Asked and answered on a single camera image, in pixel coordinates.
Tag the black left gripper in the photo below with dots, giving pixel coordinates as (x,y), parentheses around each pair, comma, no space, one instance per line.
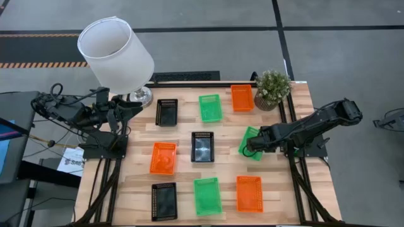
(115,112)

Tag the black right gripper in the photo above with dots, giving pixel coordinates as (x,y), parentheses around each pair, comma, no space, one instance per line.
(260,140)

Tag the orange plastic basket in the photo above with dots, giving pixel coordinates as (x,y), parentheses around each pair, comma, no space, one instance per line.
(242,98)
(249,194)
(163,158)

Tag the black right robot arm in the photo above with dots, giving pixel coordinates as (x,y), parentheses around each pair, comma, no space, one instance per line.
(318,123)

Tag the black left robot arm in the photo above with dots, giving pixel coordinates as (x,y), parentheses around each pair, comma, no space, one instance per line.
(72,112)

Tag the green plastic basket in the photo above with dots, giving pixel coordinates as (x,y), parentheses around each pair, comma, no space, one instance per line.
(211,108)
(207,197)
(251,131)

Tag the black plastic basket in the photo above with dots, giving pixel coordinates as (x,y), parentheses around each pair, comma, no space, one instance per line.
(202,147)
(164,201)
(166,113)

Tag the white shade table lamp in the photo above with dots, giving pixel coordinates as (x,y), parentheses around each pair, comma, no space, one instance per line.
(116,60)

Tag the potted plant in ribbed pot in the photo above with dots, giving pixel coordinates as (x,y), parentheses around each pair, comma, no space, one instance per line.
(273,85)

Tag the black floor grate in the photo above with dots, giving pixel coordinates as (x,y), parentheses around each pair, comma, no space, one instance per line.
(186,76)

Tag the white printed paper sheet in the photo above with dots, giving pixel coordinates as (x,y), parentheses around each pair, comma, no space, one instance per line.
(72,162)

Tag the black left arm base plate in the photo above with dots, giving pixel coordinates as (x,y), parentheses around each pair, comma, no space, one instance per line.
(104,146)

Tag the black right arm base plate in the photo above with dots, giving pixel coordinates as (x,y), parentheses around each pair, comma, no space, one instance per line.
(312,148)

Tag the black frame struts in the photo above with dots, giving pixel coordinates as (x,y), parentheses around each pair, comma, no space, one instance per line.
(303,186)
(105,189)

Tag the black frame rail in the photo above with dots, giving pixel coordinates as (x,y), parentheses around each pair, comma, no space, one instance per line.
(202,85)

